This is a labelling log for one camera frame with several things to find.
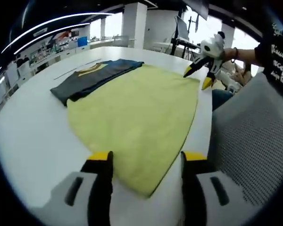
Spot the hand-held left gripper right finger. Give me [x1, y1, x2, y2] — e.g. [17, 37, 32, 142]
[180, 150, 248, 226]

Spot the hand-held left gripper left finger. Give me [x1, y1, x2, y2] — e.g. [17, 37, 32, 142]
[35, 150, 114, 226]

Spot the yellow-green garment with dark sleeves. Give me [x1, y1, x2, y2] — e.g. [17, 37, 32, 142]
[50, 59, 201, 198]

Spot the person's right hand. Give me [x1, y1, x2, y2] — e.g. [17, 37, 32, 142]
[220, 48, 236, 62]

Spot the person's blue jeans leg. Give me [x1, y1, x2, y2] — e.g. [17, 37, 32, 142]
[212, 89, 234, 112]

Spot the monitor on black stand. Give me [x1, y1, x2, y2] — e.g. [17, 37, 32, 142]
[171, 15, 192, 57]

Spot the hanging black screen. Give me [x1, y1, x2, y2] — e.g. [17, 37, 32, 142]
[181, 0, 209, 17]

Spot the person's black printed shirt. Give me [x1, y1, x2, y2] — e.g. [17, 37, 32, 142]
[254, 14, 283, 108]

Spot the grey mesh office chair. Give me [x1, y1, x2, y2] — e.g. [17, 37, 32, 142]
[211, 70, 283, 214]

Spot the blue storage bin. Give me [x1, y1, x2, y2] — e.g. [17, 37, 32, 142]
[77, 36, 89, 48]

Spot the white flat strip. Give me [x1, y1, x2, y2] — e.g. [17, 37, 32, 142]
[53, 58, 102, 81]

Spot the long ceiling light strip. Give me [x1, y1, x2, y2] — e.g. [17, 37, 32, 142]
[1, 12, 114, 54]

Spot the short ceiling light strip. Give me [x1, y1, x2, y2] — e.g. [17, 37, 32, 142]
[10, 22, 91, 49]

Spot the white plastic frame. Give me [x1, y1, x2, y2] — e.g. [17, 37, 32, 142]
[216, 70, 240, 93]

